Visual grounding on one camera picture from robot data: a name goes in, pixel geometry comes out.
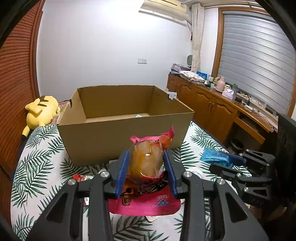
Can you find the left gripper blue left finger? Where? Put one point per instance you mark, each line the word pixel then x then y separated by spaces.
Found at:
pixel 121 172

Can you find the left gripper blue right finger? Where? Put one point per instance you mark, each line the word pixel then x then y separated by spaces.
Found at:
pixel 169 167

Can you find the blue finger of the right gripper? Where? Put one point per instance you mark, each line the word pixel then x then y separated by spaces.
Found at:
pixel 236 160
pixel 223 171

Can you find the blue foil snack packet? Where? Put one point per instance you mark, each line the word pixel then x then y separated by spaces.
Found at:
pixel 213 156

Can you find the pink chicken leg snack bag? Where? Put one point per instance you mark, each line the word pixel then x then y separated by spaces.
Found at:
pixel 146 190

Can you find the white red duck snack bag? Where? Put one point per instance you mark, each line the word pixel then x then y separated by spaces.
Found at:
pixel 80 178

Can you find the clear white biscuit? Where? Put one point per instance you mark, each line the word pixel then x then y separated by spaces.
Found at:
pixel 152 218

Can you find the wooden sideboard cabinet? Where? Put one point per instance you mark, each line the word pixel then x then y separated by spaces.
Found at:
pixel 223 119

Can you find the brown cardboard box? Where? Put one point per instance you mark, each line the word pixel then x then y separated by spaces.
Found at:
pixel 98 122

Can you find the pink tissue box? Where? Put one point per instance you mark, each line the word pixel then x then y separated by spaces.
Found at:
pixel 228 93

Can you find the green lidded water bottle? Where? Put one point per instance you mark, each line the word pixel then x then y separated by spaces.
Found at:
pixel 234 88

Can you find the pink kettle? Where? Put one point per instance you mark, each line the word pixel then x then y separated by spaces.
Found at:
pixel 220 84

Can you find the folded floral cloth pile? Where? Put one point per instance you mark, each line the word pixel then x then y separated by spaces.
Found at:
pixel 191 76

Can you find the yellow Pikachu plush toy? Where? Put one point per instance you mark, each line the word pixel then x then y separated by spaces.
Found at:
pixel 41 112

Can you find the grey window blind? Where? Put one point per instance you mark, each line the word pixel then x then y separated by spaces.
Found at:
pixel 258 57

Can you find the small white fan heater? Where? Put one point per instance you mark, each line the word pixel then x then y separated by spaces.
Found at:
pixel 189 61

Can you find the wooden louvered wardrobe door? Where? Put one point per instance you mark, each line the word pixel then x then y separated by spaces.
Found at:
pixel 18 87

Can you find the beige curtain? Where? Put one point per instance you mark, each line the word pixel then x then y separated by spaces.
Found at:
pixel 198 16

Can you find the white wall switch plate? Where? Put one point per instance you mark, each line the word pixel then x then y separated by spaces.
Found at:
pixel 142 61

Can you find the white wall air conditioner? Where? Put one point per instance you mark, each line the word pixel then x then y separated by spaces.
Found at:
pixel 174 9

